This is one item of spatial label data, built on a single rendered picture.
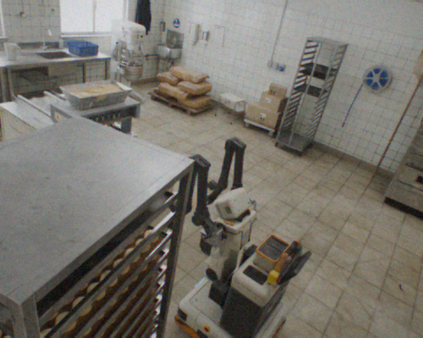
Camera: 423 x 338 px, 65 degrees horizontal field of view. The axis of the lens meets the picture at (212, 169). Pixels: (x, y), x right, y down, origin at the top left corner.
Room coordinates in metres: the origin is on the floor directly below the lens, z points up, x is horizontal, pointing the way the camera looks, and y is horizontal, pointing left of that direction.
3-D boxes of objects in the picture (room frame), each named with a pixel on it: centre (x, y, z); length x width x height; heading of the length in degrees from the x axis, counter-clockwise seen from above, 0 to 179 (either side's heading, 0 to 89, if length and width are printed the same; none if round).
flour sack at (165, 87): (6.33, 0.99, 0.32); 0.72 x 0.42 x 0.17; 65
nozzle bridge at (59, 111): (2.79, 1.13, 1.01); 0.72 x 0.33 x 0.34; 150
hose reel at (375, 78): (5.39, -2.17, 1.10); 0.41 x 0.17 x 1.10; 60
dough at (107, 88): (2.79, 1.13, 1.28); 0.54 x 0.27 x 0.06; 150
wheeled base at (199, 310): (1.71, -0.38, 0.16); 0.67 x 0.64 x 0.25; 60
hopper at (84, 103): (2.79, 1.13, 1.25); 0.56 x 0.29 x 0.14; 150
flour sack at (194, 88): (6.37, 0.65, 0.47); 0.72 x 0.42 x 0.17; 156
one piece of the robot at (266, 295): (1.67, -0.46, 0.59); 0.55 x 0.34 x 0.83; 150
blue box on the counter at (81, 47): (5.52, 2.49, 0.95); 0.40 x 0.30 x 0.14; 153
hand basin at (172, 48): (7.28, 1.37, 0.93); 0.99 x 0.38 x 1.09; 60
